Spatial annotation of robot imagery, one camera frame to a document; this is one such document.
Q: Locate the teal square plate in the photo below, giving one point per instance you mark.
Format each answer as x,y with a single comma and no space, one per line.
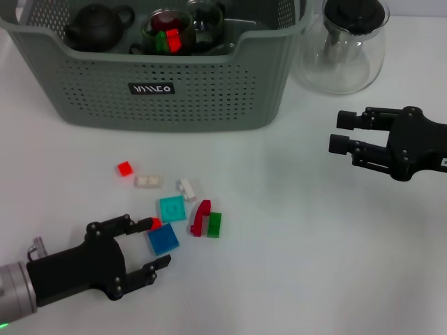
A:
172,208

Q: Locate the white two-stud toy brick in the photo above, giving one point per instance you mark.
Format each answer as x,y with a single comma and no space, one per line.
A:
149,181

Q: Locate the red sloped toy brick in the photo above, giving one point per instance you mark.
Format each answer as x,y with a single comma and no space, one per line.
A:
173,42

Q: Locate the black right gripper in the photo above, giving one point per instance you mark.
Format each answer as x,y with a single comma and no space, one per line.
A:
415,146

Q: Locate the small white toy block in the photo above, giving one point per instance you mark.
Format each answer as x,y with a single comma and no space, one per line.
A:
188,190

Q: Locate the glass teacup with black base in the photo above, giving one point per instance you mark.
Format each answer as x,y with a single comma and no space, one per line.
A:
211,24
132,49
150,24

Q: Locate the red square toy brick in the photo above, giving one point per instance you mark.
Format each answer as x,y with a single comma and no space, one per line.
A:
125,168

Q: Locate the small green toy brick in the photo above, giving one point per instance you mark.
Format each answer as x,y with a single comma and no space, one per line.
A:
160,43

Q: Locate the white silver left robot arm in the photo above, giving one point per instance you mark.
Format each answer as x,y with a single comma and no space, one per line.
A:
15,293

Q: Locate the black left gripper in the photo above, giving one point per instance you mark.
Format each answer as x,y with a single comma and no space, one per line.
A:
80,265

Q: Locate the small red toy piece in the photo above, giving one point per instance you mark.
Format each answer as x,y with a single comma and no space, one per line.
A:
156,224

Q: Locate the black clay teapot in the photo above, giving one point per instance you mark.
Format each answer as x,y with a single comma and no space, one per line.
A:
94,28

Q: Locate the long green toy brick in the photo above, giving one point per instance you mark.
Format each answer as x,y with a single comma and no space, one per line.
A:
214,225

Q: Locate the blue square plate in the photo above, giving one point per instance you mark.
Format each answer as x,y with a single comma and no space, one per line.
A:
163,240

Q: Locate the grey-green perforated storage bin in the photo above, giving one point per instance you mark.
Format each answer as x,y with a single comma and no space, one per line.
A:
209,97

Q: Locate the dark red curved toy piece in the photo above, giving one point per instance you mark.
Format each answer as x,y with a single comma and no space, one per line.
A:
200,218

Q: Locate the clear glass carafe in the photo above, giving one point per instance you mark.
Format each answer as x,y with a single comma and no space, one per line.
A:
342,75

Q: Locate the black carafe lid with strainer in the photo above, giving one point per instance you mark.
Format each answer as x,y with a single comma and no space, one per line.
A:
352,14

